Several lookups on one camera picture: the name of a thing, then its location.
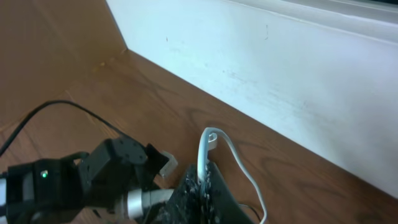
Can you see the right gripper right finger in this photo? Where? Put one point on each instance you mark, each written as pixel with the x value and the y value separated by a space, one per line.
pixel 218 204

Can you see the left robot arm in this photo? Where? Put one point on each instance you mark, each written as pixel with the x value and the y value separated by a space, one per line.
pixel 114 177

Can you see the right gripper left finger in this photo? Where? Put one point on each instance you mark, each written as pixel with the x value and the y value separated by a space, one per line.
pixel 184 206

